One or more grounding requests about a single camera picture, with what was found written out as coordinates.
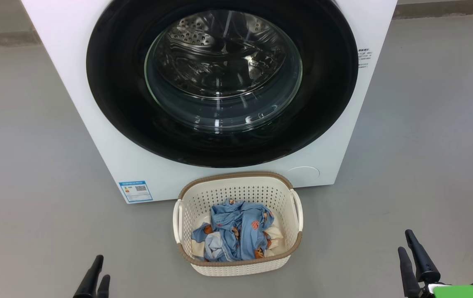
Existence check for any round white filter cover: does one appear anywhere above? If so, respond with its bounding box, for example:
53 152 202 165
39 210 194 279
285 166 320 187

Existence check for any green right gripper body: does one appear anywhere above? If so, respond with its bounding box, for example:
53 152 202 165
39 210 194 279
421 283 473 298

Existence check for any blue printed garment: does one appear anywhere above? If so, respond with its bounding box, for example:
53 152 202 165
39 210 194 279
191 199 275 262

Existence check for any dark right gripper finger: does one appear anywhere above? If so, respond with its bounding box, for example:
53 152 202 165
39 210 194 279
405 230 441 284
398 247 421 298

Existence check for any white front-load washing machine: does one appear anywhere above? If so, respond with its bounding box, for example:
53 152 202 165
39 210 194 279
21 0 398 204

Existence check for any black text instruction label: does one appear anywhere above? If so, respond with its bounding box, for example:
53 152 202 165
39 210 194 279
358 48 373 68

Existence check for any blue energy label sticker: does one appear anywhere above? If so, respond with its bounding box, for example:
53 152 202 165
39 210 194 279
119 180 153 203

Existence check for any cream perforated laundry basket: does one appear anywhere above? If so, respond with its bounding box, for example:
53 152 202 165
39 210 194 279
173 172 304 276

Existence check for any stainless steel washing machine drum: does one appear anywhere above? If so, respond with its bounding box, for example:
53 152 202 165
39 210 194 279
145 10 302 129

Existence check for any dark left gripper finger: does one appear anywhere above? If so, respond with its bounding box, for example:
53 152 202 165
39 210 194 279
73 255 104 298
97 274 111 298

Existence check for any washing machine door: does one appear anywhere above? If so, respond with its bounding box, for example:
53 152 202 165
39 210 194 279
86 0 359 168

